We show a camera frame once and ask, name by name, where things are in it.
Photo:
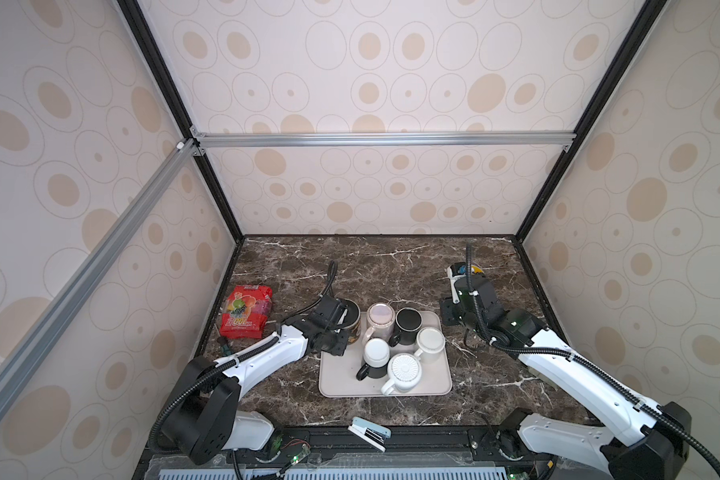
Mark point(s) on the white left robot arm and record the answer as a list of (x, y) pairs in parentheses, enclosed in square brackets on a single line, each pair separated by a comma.
[(200, 417)]

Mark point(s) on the green handled screwdriver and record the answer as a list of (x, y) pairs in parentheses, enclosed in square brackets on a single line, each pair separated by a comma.
[(224, 347)]

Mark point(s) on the white ribbed mug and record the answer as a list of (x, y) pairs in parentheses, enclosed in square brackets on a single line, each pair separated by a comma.
[(404, 371)]

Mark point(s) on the black skull mug red inside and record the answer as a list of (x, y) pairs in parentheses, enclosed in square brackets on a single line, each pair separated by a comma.
[(348, 328)]

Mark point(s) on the light blue white stapler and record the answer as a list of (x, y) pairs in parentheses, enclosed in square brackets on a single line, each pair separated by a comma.
[(372, 433)]

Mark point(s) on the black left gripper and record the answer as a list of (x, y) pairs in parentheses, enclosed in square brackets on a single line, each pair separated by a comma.
[(340, 348)]

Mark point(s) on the small black mug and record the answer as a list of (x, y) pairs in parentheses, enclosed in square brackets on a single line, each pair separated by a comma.
[(407, 324)]

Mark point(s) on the cream white mug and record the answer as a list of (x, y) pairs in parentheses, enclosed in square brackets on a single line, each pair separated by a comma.
[(430, 343)]

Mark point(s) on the black and white mug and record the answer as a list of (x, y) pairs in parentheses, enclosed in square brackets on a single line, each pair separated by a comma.
[(376, 356)]

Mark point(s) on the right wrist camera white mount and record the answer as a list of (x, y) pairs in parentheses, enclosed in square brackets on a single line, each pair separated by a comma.
[(458, 288)]

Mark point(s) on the beige plastic tray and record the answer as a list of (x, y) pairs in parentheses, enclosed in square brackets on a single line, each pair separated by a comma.
[(393, 353)]

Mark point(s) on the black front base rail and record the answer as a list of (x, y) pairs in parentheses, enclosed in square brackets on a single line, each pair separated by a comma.
[(418, 452)]

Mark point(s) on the red snack bag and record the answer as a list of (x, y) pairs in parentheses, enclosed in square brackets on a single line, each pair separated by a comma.
[(246, 312)]

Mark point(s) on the pink ceramic mug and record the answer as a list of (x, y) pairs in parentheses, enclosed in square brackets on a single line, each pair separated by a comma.
[(380, 322)]

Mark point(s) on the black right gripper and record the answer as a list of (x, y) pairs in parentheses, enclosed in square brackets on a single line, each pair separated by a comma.
[(446, 306)]

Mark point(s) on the blue butterfly mug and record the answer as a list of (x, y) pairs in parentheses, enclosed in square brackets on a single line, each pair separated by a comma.
[(477, 270)]

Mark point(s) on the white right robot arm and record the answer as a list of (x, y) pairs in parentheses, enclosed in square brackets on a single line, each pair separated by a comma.
[(637, 438)]

